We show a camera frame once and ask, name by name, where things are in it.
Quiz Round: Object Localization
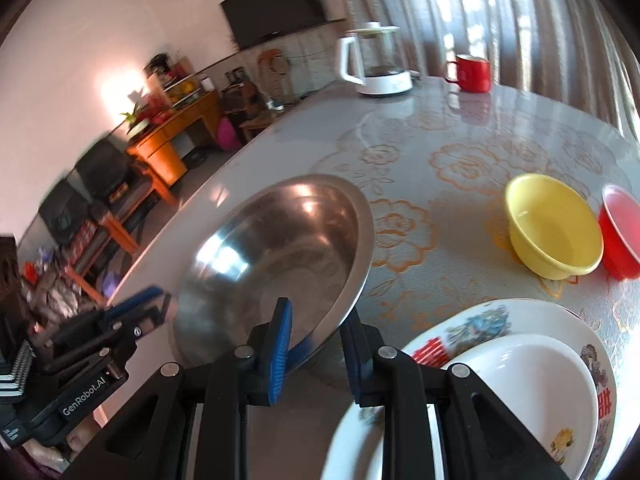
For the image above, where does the orange wooden cabinet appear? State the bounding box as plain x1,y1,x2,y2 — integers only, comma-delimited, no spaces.
125,89,223,206

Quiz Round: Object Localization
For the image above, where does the white electric glass kettle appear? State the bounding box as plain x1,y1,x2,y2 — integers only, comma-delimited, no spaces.
334,21,415,97

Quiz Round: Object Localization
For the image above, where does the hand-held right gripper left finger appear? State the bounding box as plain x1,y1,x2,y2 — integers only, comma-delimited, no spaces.
65,297,293,480

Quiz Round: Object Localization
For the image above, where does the white plate with red print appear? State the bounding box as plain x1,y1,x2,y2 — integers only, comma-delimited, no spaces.
320,298,618,480

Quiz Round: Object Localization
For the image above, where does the red mug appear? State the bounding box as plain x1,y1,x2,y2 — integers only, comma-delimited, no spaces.
444,54,492,93

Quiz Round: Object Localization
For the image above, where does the yellow plastic bowl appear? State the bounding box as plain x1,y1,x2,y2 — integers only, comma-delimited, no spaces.
505,173,605,281

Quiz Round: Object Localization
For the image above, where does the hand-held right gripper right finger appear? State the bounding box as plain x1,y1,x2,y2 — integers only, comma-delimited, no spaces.
340,310,571,480

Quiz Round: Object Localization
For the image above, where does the plain white bowl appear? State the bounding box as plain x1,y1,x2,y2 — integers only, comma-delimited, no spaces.
440,332,601,480

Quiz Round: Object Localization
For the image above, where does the black armchair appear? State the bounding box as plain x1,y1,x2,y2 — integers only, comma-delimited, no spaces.
75,139,136,201
37,180,93,246

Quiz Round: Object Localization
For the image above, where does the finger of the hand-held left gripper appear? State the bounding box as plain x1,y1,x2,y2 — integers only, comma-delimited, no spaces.
102,286,165,322
112,294,173,343

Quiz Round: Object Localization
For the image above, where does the black wall television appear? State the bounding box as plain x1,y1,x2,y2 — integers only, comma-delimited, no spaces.
220,0,328,51

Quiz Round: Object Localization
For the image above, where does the cluttered wooden shelf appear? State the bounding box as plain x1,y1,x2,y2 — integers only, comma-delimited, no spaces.
145,54,203,111

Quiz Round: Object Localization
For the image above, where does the red plastic bowl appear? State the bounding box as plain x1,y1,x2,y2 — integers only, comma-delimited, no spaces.
597,183,640,281

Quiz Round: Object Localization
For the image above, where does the pink ball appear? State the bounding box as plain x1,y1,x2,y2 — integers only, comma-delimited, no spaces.
216,117,241,151

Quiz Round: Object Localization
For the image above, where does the wide beige sheer curtain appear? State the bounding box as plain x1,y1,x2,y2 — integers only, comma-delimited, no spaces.
345,0,640,126

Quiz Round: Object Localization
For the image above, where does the person's left hand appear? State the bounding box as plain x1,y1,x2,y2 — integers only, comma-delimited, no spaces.
27,422,103,476

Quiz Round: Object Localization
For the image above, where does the stainless steel bowl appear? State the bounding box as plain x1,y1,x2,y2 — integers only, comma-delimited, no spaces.
167,174,375,381

